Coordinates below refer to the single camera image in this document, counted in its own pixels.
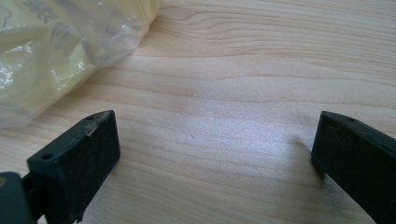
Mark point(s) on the clear plastic wrapper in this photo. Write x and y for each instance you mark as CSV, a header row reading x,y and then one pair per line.
x,y
53,53

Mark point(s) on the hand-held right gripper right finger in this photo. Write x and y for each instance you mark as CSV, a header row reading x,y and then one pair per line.
x,y
358,158

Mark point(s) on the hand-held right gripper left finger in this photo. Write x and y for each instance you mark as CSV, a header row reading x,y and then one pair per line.
x,y
77,168

